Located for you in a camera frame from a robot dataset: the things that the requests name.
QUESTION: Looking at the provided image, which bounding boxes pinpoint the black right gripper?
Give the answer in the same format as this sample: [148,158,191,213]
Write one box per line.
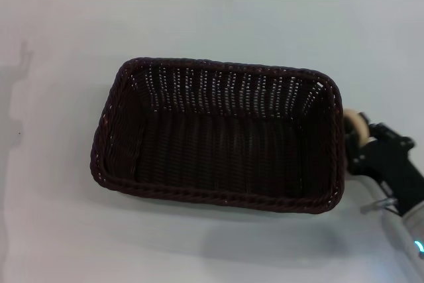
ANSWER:
[344,111,424,217]

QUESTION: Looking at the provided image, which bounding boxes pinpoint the round beige bread bun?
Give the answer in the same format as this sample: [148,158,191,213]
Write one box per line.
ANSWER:
[343,108,370,147]

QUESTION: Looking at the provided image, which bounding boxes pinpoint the dark brown woven basket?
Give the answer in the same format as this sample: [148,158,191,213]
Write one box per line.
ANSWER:
[89,57,348,215]

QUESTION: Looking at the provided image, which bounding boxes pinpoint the metal cable clip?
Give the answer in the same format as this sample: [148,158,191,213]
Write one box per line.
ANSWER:
[360,198,398,215]

